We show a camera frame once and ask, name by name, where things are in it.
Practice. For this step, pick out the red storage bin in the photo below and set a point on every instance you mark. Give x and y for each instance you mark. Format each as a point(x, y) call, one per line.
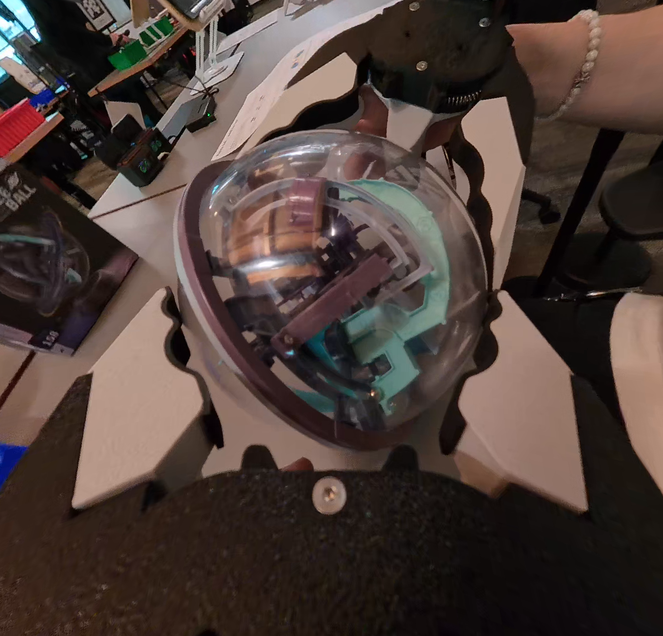
point(18, 125)

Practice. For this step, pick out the clear plastic maze ball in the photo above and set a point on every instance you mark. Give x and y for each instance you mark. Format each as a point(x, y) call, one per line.
point(331, 283)

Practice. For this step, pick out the small black box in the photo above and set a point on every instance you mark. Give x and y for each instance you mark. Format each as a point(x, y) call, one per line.
point(202, 115)

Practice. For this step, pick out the blue plastic bin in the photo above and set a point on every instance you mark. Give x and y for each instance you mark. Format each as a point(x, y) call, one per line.
point(10, 465)

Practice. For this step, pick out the person's right hand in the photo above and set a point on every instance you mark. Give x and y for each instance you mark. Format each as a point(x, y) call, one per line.
point(373, 115)

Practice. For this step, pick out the person's left hand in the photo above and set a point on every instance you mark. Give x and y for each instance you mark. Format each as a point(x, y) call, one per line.
point(298, 465)

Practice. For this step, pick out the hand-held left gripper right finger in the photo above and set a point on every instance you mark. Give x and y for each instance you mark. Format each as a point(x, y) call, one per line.
point(523, 408)

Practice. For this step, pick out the person's right forearm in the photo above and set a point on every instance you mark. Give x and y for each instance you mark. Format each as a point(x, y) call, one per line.
point(632, 66)

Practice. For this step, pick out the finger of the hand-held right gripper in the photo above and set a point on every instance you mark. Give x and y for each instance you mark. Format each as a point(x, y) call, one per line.
point(326, 84)
point(505, 154)

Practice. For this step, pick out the small printed tag marker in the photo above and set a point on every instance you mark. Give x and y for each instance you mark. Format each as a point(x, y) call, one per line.
point(96, 9)

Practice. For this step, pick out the black charging case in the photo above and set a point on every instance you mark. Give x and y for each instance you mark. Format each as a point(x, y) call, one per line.
point(140, 154)

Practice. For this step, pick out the dark maze ball box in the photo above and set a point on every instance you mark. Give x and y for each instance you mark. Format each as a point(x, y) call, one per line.
point(52, 263)

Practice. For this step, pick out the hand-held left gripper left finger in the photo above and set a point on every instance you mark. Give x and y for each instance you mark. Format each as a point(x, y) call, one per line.
point(134, 403)

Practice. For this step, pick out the green storage bin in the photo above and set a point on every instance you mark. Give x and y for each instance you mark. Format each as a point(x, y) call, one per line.
point(129, 55)

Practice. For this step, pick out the white paper sheet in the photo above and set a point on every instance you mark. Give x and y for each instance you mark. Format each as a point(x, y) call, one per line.
point(259, 102)

